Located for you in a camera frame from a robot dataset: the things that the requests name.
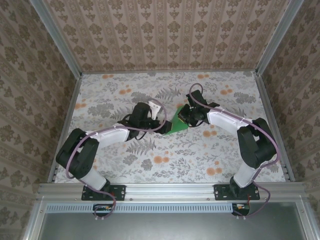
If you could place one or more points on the green paper sheet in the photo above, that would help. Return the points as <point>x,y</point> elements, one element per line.
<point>176,125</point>

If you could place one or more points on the wide aluminium mounting rail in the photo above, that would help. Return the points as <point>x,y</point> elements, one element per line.
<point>170,191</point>

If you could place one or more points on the aluminium frame post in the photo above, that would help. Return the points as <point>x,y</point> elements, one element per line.
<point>272,42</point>
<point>60,40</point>

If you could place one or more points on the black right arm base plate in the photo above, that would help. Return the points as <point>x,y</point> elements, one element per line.
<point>221,192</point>

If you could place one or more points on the small electronics board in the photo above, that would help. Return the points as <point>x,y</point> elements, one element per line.
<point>241,208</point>
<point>103,209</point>

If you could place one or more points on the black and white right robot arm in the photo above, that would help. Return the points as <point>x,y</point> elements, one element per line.
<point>255,150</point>

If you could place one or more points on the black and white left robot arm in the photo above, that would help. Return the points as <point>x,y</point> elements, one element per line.
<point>83,162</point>

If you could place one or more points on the floral patterned table cover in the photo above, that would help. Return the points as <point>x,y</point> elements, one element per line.
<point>175,170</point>

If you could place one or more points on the aluminium side rail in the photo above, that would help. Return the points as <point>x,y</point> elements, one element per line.
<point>265,100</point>
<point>73,100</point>

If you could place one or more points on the grey metal sheet panel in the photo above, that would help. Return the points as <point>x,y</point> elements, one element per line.
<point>170,227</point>

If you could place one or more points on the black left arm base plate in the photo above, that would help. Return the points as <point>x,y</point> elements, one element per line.
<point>120,192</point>

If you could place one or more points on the short aluminium frame beam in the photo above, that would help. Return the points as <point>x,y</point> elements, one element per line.
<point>37,220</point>
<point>305,220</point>

